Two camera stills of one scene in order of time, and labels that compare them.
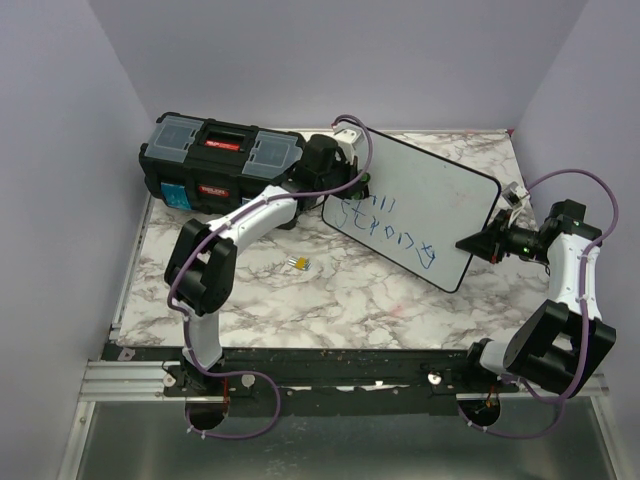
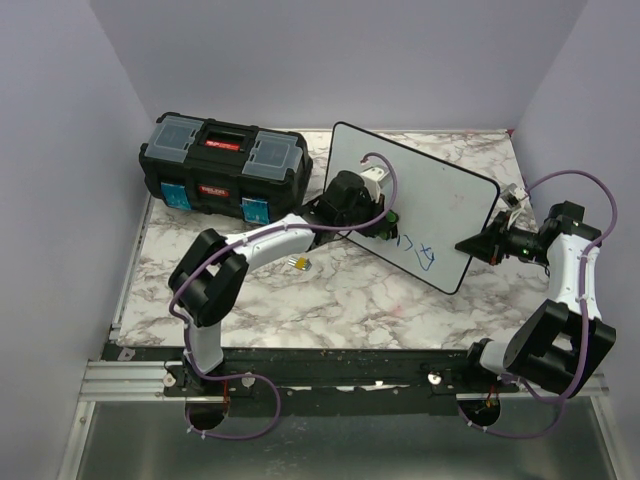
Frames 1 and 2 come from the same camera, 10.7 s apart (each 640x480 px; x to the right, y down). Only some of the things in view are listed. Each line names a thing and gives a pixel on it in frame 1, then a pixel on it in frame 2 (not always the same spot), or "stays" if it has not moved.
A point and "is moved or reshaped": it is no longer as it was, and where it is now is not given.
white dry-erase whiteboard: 418,207 stays
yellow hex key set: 301,263 stays
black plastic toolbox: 213,166 stays
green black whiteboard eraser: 364,190 is moved or reshaped
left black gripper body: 341,174 -> 364,211
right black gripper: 491,243 stays
